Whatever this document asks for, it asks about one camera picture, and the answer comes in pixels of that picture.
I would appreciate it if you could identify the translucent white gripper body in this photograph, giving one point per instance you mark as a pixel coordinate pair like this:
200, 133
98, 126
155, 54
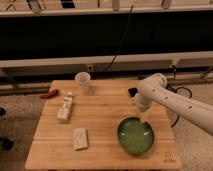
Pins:
144, 117

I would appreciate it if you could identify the green ceramic bowl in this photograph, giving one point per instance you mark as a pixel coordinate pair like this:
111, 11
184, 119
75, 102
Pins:
136, 137

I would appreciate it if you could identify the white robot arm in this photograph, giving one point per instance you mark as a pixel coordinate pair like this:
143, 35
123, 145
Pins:
153, 88

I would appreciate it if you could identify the black smartphone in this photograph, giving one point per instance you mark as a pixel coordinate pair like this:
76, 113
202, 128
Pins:
132, 91

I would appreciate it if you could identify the white rectangular sponge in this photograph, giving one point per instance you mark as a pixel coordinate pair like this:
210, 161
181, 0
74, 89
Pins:
80, 140

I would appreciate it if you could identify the wooden folding table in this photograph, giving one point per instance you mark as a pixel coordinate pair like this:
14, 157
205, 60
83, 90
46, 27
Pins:
100, 113

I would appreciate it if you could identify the clear plastic cup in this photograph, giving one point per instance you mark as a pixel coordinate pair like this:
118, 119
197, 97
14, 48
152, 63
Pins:
83, 80

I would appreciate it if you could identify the white tube with cap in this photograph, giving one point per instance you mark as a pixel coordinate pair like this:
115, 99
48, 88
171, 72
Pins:
65, 110

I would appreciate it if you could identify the red brown object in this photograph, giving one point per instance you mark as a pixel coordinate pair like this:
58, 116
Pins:
50, 94

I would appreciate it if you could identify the white wall outlet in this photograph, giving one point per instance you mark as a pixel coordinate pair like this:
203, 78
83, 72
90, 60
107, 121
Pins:
90, 68

